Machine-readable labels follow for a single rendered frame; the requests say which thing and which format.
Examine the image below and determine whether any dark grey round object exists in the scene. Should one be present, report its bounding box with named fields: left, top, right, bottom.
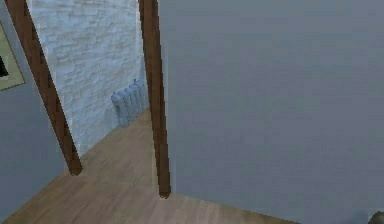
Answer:
left=367, top=210, right=384, bottom=224

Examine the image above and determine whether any framed wall picture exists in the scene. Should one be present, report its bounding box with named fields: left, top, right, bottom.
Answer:
left=0, top=20, right=27, bottom=92

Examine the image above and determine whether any grey ribbed radiator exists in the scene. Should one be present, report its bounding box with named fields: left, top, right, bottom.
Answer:
left=110, top=77, right=150, bottom=128

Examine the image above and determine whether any brown wooden door frame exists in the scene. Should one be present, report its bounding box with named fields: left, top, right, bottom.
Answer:
left=4, top=0, right=172, bottom=200

